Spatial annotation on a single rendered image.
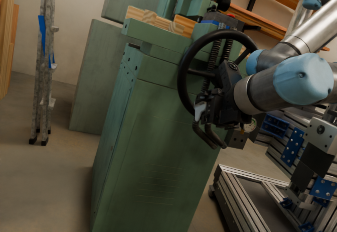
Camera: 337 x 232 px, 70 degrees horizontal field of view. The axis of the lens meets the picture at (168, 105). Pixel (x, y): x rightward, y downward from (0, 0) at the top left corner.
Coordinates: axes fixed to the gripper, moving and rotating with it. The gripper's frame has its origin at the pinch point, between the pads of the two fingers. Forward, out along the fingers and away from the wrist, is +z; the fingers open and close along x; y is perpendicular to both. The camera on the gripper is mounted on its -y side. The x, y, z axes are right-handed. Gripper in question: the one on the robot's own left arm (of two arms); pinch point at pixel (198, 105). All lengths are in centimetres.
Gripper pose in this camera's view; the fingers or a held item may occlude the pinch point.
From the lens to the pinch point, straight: 67.8
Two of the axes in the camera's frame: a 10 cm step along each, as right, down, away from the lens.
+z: -3.9, 1.9, 9.0
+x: 9.1, 2.3, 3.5
